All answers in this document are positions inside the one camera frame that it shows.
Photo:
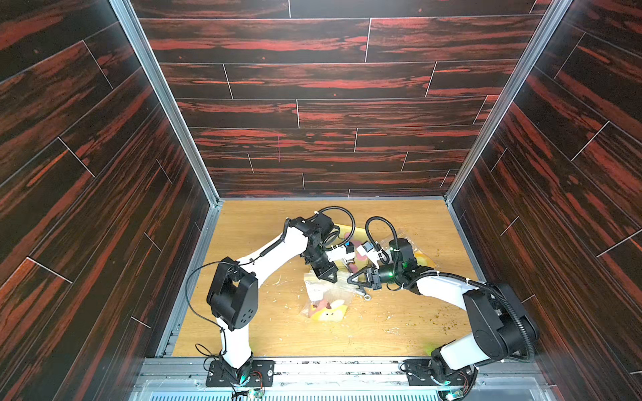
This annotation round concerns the metal tongs white tips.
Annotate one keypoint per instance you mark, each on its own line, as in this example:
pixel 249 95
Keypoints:
pixel 359 291

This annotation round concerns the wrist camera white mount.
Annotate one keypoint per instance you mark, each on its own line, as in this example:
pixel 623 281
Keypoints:
pixel 372 251
pixel 344 253

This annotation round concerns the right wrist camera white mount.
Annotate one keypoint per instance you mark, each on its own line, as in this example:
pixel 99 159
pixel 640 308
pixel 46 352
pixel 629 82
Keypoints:
pixel 372 251

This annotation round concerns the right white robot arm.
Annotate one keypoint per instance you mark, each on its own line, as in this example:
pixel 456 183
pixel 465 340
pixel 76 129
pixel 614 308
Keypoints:
pixel 500 326

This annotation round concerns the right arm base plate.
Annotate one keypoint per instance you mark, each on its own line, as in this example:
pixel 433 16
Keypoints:
pixel 425 372

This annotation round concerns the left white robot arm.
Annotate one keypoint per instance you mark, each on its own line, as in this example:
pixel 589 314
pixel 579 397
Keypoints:
pixel 233 295

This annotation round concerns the front aluminium rail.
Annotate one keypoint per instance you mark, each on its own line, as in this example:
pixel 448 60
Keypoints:
pixel 335 378

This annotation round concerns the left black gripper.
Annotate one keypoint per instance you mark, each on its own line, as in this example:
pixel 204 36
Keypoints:
pixel 329 267

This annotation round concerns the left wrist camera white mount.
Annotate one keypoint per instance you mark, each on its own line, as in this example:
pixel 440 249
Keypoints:
pixel 344 253

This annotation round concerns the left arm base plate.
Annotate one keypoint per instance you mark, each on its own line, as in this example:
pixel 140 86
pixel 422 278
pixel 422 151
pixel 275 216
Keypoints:
pixel 254 373

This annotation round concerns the clear resealable bag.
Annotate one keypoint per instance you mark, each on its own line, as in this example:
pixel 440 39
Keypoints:
pixel 403 253
pixel 328 302

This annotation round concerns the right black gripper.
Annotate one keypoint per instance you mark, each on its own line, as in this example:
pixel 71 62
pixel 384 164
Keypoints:
pixel 372 278

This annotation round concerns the yellow plastic tray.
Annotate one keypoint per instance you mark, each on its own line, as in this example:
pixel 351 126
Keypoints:
pixel 358 238

